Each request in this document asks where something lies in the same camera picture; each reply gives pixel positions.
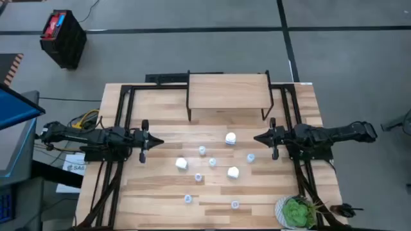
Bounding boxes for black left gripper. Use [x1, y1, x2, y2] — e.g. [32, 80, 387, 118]
[133, 119, 165, 164]

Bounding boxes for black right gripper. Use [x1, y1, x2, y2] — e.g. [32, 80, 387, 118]
[253, 117, 288, 160]

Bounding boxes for wooden shelf black metal legs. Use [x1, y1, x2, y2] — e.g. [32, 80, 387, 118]
[186, 69, 275, 122]

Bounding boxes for black power strip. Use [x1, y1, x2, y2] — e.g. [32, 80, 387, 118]
[144, 71, 190, 85]

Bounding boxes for green plant in bowl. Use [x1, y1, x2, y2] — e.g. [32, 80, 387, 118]
[274, 195, 319, 230]

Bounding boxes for white paper sign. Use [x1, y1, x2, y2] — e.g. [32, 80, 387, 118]
[56, 153, 88, 194]

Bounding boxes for green succulent plant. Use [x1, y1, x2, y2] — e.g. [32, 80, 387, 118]
[281, 197, 317, 228]

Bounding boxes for thin-leaved green air plant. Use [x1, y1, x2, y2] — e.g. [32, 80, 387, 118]
[308, 198, 330, 225]

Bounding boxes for black desk bar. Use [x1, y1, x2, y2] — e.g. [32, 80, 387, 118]
[30, 159, 85, 189]

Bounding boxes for black handheld device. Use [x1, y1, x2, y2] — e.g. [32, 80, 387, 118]
[329, 203, 365, 219]

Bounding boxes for black plastic crate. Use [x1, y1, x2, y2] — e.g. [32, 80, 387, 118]
[39, 8, 87, 70]

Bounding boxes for grey chair base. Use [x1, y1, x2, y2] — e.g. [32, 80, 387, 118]
[380, 108, 411, 137]

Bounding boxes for computer monitor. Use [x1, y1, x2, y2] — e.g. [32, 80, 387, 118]
[0, 82, 46, 131]

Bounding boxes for red plastic case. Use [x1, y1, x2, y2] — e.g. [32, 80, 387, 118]
[43, 12, 67, 40]

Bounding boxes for computer keyboard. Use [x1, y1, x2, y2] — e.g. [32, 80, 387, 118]
[0, 185, 15, 224]

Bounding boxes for black metal table frame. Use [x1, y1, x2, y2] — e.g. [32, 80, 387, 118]
[72, 82, 354, 231]

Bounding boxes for yellow cable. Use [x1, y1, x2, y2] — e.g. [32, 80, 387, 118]
[72, 108, 100, 129]

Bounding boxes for black floor cable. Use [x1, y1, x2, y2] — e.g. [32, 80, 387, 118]
[39, 96, 103, 103]

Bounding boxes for black cable with knob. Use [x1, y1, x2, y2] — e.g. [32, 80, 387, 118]
[33, 141, 86, 161]

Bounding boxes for thin black crate cable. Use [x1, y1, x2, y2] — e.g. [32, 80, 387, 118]
[78, 0, 100, 24]

